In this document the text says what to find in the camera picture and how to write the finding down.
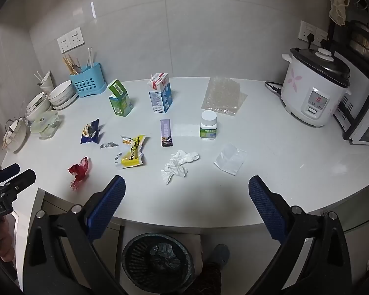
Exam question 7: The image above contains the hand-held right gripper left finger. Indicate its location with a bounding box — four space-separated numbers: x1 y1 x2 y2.
23 175 126 295

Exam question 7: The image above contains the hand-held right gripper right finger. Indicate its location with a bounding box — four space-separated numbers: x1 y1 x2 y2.
248 175 354 295

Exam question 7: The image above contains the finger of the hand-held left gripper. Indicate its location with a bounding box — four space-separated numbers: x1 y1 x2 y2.
0 169 37 205
0 163 21 188

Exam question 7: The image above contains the red mesh net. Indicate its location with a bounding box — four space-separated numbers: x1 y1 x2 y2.
68 156 91 191

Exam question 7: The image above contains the black mesh trash basket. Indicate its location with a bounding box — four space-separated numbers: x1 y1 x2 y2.
122 233 195 295

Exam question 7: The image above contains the yellow snack wrapper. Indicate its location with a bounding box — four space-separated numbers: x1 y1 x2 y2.
121 134 146 169

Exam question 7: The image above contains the clear plastic bag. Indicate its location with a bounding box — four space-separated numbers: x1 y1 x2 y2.
214 142 248 176

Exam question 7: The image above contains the blue snack wrapper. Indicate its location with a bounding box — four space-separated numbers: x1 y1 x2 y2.
80 119 105 145

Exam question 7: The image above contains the white tissue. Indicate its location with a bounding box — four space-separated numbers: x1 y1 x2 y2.
160 150 200 185

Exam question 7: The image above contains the purple coffee sachet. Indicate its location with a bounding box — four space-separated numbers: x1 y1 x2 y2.
160 119 173 147

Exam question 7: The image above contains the white pill bottle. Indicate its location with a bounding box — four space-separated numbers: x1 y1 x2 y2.
200 111 218 140

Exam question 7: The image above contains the green medicine box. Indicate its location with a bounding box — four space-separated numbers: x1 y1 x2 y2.
107 79 134 117

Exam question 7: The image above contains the bubble wrap bag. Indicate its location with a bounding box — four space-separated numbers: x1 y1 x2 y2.
201 77 248 117

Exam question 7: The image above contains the blue and white milk carton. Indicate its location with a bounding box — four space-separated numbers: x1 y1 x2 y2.
147 73 173 113

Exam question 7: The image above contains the person's left hand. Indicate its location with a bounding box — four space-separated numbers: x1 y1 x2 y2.
0 212 16 263

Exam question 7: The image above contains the patterned bowl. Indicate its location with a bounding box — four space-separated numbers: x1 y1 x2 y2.
2 118 28 152

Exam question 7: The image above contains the clear food container green lid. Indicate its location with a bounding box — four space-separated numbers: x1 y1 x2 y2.
30 111 60 139

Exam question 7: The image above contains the grey-blue slipper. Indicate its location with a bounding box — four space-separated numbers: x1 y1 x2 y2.
207 244 230 271

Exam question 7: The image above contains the white dark-rimmed bowl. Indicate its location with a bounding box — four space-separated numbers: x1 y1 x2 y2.
25 92 53 120
48 80 74 103

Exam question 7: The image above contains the crumpled dark plastic bag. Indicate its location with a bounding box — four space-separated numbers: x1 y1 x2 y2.
149 242 183 271

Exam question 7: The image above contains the person's patterned trouser leg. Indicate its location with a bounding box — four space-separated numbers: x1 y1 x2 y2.
197 261 226 295

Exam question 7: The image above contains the white cup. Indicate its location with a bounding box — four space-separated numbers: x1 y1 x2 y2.
38 70 55 94

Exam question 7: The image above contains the grey glass panel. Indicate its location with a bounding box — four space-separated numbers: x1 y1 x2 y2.
341 187 369 232

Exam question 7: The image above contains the blue utensil holder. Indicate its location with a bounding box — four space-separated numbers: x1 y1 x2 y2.
69 62 108 98

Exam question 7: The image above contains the bundle of wooden chopsticks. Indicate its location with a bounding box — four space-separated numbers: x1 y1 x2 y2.
63 54 80 75

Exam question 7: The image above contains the white flowered rice cooker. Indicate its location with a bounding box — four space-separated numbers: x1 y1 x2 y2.
280 47 353 129

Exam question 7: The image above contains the white toaster oven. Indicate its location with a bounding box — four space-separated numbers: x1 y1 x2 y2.
334 63 369 146

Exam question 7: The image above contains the steel pot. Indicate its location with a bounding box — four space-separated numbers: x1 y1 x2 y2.
347 21 369 65

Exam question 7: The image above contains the beige hanging cloth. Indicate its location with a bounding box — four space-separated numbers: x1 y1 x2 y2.
329 0 352 25

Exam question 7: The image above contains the black power cable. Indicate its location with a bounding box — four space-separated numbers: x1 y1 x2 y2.
265 81 285 94

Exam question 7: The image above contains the white wall outlet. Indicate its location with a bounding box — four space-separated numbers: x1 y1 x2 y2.
298 20 317 42
68 27 84 47
57 34 71 53
314 28 328 46

